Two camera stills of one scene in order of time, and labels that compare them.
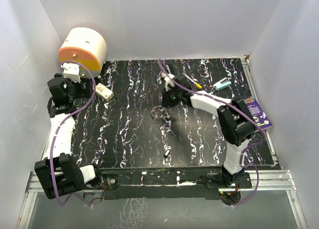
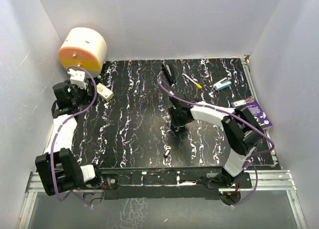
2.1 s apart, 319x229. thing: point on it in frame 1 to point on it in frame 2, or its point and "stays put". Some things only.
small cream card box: x=103 y=92 stays put
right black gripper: x=166 y=102 to x=178 y=121
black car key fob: x=166 y=153 stays put
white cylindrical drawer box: x=86 y=45 stays put
